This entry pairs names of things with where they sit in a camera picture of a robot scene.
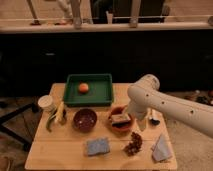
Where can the white cup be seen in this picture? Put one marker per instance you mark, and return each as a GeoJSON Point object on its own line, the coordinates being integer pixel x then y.
{"type": "Point", "coordinates": [46, 103]}

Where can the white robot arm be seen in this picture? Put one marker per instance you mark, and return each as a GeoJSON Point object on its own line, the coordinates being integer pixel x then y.
{"type": "Point", "coordinates": [144, 94]}

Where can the grey folded cloth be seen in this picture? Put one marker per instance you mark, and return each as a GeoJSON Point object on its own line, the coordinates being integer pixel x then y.
{"type": "Point", "coordinates": [160, 150]}

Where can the purple bowl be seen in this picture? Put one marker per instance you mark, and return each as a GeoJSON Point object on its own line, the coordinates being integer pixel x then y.
{"type": "Point", "coordinates": [84, 120]}

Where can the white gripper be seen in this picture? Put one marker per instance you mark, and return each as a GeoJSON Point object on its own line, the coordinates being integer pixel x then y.
{"type": "Point", "coordinates": [142, 124]}

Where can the orange bowl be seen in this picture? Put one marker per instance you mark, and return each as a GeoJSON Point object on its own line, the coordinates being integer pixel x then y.
{"type": "Point", "coordinates": [123, 127]}

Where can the orange fruit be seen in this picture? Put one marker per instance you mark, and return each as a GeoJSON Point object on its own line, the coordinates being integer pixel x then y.
{"type": "Point", "coordinates": [83, 88]}

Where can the bunch of red grapes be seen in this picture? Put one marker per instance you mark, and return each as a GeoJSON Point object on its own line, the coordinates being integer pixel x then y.
{"type": "Point", "coordinates": [135, 145]}

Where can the green plastic tray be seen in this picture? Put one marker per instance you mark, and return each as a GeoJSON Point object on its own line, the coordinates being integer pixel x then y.
{"type": "Point", "coordinates": [100, 90]}

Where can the corn cob with husk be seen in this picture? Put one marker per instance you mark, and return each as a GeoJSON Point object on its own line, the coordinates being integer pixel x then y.
{"type": "Point", "coordinates": [58, 117]}

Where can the white handled ladle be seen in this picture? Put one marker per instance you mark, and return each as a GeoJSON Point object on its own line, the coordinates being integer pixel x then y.
{"type": "Point", "coordinates": [153, 118]}

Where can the blue sponge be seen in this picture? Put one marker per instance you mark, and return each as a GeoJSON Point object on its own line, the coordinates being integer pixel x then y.
{"type": "Point", "coordinates": [97, 146]}

